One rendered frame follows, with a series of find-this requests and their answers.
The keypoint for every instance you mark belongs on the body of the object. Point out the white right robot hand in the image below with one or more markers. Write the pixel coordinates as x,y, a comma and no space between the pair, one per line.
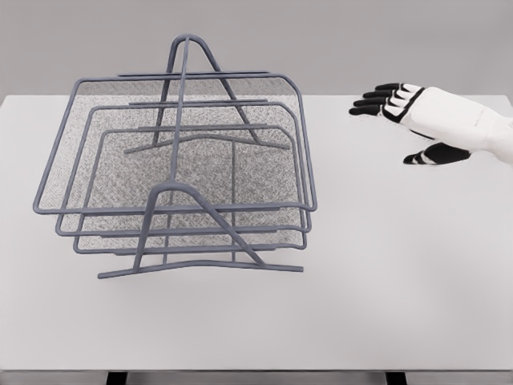
441,116

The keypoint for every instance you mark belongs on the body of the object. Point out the grey mesh folder tray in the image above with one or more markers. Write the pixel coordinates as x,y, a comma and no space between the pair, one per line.
120,242
72,132
120,223

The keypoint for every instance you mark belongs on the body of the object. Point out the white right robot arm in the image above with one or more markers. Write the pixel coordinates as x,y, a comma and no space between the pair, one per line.
503,138

